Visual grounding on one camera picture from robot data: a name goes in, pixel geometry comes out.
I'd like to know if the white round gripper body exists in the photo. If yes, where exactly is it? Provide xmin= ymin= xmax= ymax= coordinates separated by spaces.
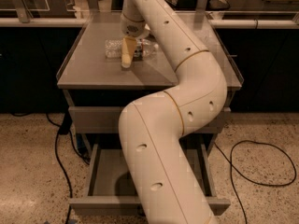
xmin=121 ymin=12 xmax=150 ymax=38

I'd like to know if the clear plastic water bottle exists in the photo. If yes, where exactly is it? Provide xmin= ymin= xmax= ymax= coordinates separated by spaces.
xmin=105 ymin=39 xmax=159 ymax=60

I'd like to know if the black floor cable left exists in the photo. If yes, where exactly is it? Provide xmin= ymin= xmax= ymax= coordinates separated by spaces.
xmin=10 ymin=111 xmax=92 ymax=224

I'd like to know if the closed upper grey drawer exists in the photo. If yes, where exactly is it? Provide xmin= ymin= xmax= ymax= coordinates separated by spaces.
xmin=68 ymin=106 xmax=231 ymax=133

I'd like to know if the open lower grey drawer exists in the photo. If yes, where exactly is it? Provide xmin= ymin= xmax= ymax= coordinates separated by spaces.
xmin=70 ymin=145 xmax=231 ymax=217

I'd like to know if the grey drawer cabinet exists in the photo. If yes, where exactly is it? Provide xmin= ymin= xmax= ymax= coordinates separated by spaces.
xmin=56 ymin=11 xmax=244 ymax=156

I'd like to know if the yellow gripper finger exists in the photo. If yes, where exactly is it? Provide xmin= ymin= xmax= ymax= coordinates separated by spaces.
xmin=121 ymin=36 xmax=137 ymax=69

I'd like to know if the black floor cable right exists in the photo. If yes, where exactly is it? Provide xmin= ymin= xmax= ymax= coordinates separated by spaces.
xmin=214 ymin=139 xmax=298 ymax=224

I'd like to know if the black floor cable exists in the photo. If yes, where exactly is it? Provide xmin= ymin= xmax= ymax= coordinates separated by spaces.
xmin=214 ymin=139 xmax=298 ymax=224
xmin=10 ymin=111 xmax=92 ymax=224

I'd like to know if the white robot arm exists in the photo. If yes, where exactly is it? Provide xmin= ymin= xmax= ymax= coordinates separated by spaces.
xmin=119 ymin=0 xmax=227 ymax=224

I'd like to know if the white horizontal rail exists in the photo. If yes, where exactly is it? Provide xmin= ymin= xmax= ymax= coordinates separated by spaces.
xmin=0 ymin=18 xmax=299 ymax=29

